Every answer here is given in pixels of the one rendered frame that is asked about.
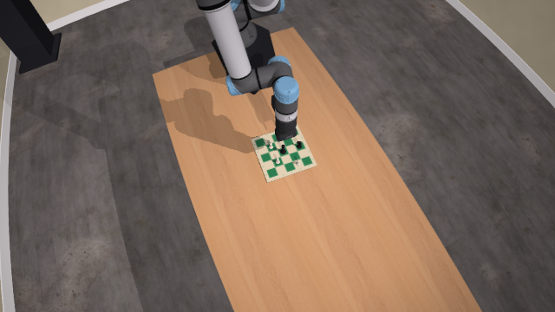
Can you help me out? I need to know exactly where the green and white chessboard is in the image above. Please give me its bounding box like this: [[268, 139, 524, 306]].
[[251, 124, 317, 183]]

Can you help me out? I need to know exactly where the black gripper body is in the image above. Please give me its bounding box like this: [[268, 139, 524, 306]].
[[271, 95, 297, 141]]

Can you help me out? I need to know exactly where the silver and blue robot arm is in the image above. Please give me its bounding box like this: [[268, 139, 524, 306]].
[[196, 0, 299, 115]]

